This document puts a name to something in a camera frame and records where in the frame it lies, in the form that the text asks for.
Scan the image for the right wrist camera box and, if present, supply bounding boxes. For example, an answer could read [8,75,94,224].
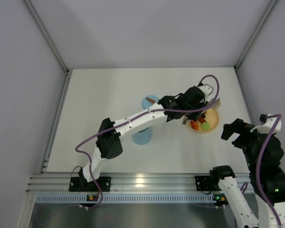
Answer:
[250,114,282,134]

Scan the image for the right aluminium frame post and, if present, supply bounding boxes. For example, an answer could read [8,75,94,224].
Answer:
[234,0,280,73]

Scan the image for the light blue cylindrical container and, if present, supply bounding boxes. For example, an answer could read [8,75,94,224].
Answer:
[132,127,152,145]

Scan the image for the metal serving tongs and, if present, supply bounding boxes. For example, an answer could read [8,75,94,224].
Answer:
[182,98,221,125]

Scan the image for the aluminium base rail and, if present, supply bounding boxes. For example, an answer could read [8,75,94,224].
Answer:
[26,173,200,194]

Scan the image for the aluminium frame corner post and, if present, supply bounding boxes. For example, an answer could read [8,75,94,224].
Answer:
[21,0,70,73]

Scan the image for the light blue round lid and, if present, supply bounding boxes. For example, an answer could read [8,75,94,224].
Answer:
[141,95,159,110]

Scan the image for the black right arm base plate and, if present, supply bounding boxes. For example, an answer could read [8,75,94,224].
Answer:
[195,175,220,194]

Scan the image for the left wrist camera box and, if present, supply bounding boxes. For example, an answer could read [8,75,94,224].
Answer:
[198,84,214,99]

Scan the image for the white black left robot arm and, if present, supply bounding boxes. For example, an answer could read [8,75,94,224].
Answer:
[79,84,212,183]

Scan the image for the beige round plate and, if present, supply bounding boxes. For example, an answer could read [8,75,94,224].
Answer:
[186,108,219,133]

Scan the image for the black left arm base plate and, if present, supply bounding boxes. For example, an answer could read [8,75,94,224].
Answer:
[68,176,111,192]

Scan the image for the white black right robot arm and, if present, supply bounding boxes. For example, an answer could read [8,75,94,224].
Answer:
[209,114,285,228]

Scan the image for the green round macaron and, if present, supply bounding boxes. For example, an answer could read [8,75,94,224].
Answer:
[201,122,210,131]

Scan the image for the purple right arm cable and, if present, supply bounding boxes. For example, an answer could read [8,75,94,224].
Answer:
[256,114,283,226]

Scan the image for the red orange grilled piece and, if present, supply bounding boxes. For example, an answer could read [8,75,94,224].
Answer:
[190,121,199,131]

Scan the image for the orange madeleine cake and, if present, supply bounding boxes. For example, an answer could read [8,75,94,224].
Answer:
[198,117,207,124]

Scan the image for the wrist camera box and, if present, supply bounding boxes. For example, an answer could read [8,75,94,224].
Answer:
[198,84,214,99]
[250,114,282,134]

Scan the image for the slotted grey cable duct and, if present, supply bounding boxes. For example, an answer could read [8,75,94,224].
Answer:
[35,193,215,204]

